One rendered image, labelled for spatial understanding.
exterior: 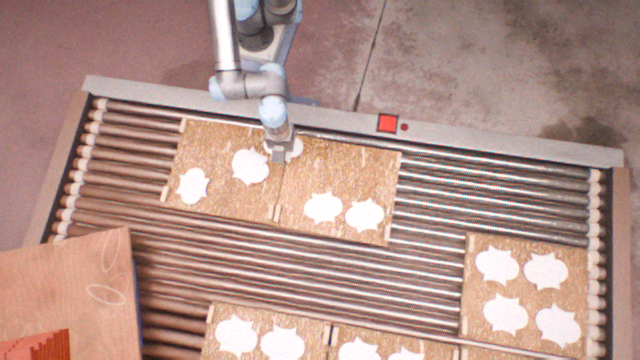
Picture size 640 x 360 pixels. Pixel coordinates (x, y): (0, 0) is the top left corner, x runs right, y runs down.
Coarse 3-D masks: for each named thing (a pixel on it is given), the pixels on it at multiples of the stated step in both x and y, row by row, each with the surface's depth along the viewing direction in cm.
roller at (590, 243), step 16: (80, 160) 172; (96, 160) 174; (128, 176) 172; (144, 176) 171; (160, 176) 170; (400, 208) 164; (432, 224) 164; (448, 224) 162; (464, 224) 161; (480, 224) 161; (496, 224) 161; (544, 240) 160; (560, 240) 159; (576, 240) 158; (592, 240) 158
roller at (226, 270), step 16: (48, 240) 165; (144, 256) 162; (160, 256) 162; (176, 256) 163; (208, 272) 161; (224, 272) 160; (240, 272) 159; (256, 272) 159; (272, 272) 160; (304, 288) 158; (320, 288) 157; (336, 288) 157; (352, 288) 157; (400, 304) 155; (416, 304) 155; (432, 304) 154; (448, 304) 154; (592, 336) 150
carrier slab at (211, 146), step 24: (192, 120) 174; (192, 144) 171; (216, 144) 171; (240, 144) 170; (216, 168) 168; (216, 192) 166; (240, 192) 165; (264, 192) 165; (240, 216) 163; (264, 216) 163
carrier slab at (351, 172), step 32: (320, 160) 168; (352, 160) 167; (384, 160) 167; (288, 192) 165; (320, 192) 164; (352, 192) 164; (384, 192) 164; (288, 224) 162; (320, 224) 161; (384, 224) 161
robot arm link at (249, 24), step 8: (240, 0) 164; (248, 0) 163; (256, 0) 162; (240, 8) 163; (248, 8) 162; (256, 8) 163; (240, 16) 164; (248, 16) 164; (256, 16) 165; (264, 16) 165; (240, 24) 169; (248, 24) 168; (256, 24) 168; (264, 24) 169; (248, 32) 173; (256, 32) 174
